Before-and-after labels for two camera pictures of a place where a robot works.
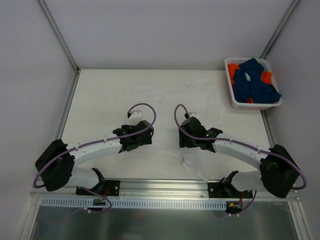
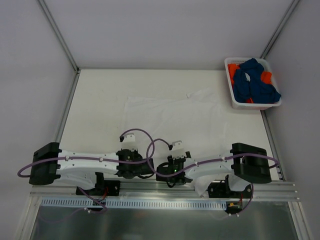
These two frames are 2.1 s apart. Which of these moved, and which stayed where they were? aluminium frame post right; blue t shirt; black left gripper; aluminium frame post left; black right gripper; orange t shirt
Moved: black right gripper; black left gripper
Stayed: blue t shirt; aluminium frame post right; aluminium frame post left; orange t shirt
